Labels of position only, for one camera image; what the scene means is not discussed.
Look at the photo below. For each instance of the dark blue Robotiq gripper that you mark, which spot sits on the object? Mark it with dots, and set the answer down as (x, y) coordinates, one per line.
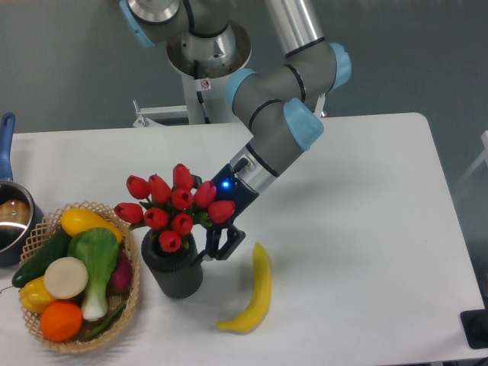
(222, 242)

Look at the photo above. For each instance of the red tulip bouquet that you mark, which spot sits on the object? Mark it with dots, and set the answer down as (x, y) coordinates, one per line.
(171, 211)

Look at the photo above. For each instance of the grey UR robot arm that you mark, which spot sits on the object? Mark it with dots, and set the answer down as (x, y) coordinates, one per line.
(204, 44)

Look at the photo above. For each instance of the dark grey ribbed vase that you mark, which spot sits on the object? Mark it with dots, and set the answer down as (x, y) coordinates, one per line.
(176, 274)

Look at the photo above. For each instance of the yellow banana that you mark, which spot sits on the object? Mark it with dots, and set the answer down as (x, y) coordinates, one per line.
(251, 317)

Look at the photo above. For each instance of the purple sweet potato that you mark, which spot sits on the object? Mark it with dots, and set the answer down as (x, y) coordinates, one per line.
(122, 276)

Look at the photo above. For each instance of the green bok choy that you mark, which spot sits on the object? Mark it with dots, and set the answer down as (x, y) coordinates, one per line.
(98, 250)

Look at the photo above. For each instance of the green bean pod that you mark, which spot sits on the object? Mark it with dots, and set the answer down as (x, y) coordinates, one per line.
(112, 317)

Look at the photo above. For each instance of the yellow squash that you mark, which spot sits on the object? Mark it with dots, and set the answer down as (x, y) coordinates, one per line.
(78, 220)

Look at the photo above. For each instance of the dark green cucumber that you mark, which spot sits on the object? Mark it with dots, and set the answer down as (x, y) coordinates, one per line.
(55, 248)

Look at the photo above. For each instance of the cream round radish slice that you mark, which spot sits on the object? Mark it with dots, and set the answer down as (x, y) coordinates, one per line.
(65, 278)

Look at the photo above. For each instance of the woven wicker basket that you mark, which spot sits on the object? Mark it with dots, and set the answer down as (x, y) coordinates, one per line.
(123, 301)

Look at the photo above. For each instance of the orange fruit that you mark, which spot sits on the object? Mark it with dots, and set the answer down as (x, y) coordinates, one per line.
(61, 320)

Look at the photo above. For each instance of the yellow bell pepper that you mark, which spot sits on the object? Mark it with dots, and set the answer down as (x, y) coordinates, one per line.
(35, 297)

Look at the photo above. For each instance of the black device at table edge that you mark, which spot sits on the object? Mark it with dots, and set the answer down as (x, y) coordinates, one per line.
(474, 323)

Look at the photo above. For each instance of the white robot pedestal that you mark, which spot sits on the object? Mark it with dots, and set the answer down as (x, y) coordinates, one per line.
(205, 101)

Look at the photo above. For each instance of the white metal base frame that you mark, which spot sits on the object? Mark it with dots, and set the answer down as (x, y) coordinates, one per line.
(146, 117)

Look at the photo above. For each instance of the blue handled saucepan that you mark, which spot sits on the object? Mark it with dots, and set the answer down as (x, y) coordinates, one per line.
(19, 213)

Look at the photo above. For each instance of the white frame at right edge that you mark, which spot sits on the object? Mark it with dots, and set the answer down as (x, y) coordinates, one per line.
(476, 173)

